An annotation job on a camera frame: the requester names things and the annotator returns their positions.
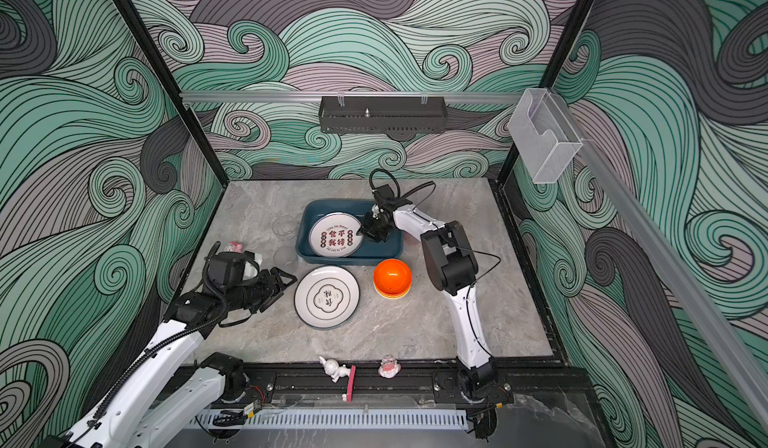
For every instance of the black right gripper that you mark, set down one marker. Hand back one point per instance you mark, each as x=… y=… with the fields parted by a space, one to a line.
x=367 y=231

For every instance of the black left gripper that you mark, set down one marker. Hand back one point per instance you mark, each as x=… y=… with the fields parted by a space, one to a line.
x=264 y=277

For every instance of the white plate red characters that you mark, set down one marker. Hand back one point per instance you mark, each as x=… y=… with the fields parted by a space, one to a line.
x=336 y=235

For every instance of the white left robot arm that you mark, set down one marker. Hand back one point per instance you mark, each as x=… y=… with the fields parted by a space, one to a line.
x=129 y=415

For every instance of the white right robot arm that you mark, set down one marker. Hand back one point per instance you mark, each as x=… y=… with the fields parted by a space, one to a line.
x=452 y=268

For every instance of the dark teal plastic bin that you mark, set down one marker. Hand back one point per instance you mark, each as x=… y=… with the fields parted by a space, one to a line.
x=369 y=254

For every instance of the orange bowl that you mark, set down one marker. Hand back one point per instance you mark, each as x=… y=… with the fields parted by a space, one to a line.
x=392 y=278

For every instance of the pink plush toy figure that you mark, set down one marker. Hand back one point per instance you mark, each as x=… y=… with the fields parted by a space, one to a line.
x=235 y=247

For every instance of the white rabbit figurine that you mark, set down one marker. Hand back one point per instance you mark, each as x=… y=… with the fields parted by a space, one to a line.
x=334 y=369

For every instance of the pink flat stick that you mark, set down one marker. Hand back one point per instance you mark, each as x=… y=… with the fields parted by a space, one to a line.
x=348 y=397

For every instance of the pink white small figurine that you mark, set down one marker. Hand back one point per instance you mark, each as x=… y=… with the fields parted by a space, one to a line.
x=389 y=367

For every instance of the black wall shelf tray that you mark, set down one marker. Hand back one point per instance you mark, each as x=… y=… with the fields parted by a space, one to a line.
x=399 y=115

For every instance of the aluminium wall rail back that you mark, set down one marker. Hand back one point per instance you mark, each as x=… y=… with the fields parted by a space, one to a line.
x=277 y=96

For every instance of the aluminium wall rail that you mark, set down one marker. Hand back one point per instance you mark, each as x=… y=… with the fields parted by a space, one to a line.
x=277 y=96
x=612 y=166

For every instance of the white slotted cable duct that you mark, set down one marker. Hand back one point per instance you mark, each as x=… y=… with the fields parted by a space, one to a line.
x=358 y=419

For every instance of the black right corner post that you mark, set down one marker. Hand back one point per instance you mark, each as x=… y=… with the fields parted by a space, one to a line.
x=573 y=26

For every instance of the clear acrylic wall box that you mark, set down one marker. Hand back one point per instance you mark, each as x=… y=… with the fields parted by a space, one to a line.
x=545 y=133

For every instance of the aluminium wall rail right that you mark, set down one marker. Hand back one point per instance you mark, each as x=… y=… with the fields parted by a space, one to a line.
x=612 y=166

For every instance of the black corner frame post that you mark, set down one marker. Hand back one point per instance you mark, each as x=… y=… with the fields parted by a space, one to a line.
x=142 y=36

